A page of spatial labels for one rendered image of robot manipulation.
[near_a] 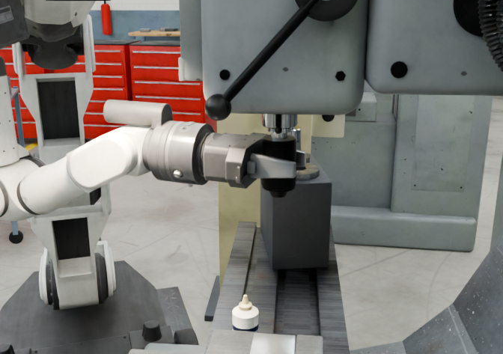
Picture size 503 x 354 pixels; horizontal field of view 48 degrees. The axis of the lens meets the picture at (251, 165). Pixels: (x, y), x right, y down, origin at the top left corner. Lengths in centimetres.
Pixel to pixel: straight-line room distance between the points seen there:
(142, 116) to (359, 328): 205
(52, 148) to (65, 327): 55
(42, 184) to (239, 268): 46
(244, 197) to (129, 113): 183
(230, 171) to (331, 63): 20
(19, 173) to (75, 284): 65
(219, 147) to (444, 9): 32
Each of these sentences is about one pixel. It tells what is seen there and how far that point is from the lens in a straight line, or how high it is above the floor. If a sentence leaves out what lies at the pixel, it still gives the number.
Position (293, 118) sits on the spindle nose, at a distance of 75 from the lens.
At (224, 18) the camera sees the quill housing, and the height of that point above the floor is 142.
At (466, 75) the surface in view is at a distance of 66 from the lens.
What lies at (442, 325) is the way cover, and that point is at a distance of 105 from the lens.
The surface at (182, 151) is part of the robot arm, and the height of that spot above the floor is 124.
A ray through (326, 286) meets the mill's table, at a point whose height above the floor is 90.
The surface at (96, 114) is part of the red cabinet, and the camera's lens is 578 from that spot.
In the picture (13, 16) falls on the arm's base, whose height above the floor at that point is 141.
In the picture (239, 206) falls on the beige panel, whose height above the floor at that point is 50.
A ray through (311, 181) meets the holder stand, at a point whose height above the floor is 109.
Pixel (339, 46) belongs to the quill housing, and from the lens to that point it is 65.
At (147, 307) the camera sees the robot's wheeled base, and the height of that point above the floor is 57.
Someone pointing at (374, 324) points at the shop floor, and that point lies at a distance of 277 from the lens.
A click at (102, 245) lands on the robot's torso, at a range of 177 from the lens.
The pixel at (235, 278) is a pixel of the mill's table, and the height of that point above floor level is 90.
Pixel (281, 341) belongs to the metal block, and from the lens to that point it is 73.
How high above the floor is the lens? 145
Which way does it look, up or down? 17 degrees down
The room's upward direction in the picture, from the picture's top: straight up
